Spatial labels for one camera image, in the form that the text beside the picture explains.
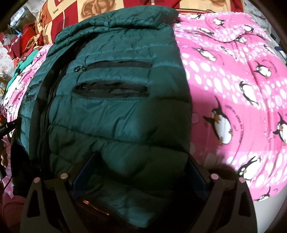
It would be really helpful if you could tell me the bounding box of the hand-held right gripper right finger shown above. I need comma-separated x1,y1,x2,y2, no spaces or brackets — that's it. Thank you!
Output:
186,156,260,233

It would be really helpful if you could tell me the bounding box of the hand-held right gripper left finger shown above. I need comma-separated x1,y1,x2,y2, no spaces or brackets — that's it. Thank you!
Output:
19,152,112,233

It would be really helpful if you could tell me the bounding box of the dark green puffer jacket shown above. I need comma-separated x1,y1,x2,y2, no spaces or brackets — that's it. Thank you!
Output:
17,5,194,229

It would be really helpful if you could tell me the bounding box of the person's left forearm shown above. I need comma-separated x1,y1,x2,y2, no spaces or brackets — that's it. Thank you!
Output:
0,194,26,233

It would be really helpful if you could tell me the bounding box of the pink penguin print blanket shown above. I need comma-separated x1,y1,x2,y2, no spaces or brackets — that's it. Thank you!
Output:
0,11,287,202

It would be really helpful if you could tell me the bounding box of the teal cloth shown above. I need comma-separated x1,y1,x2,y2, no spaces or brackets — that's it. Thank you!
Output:
12,49,42,76

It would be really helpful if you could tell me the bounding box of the red cloth pile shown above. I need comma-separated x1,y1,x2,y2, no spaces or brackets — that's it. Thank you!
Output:
8,22,41,59

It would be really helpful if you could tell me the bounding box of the red rose patterned quilt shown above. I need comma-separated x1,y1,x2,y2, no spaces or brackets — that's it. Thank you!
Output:
36,0,245,48

